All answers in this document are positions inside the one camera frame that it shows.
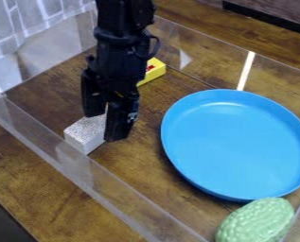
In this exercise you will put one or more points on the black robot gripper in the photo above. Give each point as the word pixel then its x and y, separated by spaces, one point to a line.
pixel 126 46

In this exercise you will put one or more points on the white speckled block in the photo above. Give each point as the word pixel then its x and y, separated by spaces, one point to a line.
pixel 84 135

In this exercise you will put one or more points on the blue round tray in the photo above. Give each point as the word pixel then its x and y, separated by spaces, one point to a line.
pixel 233 144

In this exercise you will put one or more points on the yellow toy block with label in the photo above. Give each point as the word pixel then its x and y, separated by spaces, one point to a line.
pixel 155 70

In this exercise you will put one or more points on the black bar on table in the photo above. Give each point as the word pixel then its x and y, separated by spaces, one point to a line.
pixel 261 16

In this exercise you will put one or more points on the green bumpy toy vegetable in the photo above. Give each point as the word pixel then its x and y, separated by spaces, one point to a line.
pixel 261 221

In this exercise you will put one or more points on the clear acrylic enclosure wall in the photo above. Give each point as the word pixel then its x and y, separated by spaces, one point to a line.
pixel 122 194

